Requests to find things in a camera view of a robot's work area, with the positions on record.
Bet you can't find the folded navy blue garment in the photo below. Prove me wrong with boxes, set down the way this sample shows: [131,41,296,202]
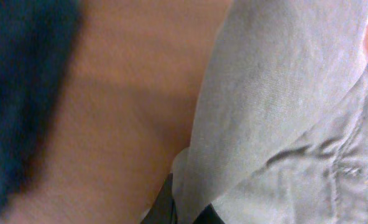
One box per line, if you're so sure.
[0,0,80,215]

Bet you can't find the grey shorts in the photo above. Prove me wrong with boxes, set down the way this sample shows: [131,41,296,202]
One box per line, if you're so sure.
[173,0,368,223]

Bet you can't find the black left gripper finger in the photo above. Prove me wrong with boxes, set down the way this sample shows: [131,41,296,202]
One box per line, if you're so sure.
[140,174,224,224]

